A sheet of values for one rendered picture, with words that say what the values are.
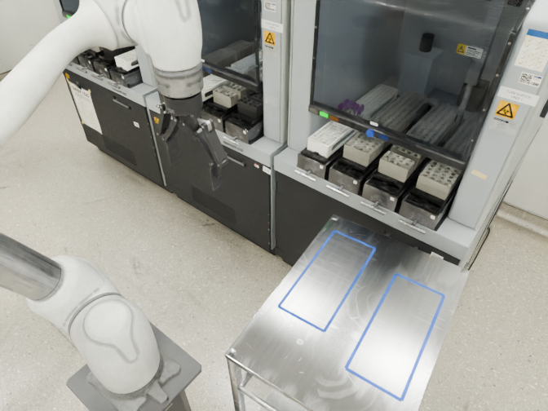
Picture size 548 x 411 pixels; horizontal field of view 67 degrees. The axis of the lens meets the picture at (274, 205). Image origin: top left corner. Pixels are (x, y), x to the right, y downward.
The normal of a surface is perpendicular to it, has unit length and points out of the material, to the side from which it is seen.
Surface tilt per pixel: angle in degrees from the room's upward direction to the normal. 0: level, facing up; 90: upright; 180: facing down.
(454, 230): 0
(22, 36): 90
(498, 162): 90
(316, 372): 0
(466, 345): 0
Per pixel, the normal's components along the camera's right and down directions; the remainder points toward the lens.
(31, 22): 0.79, 0.42
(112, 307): 0.07, -0.63
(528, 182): -0.62, 0.53
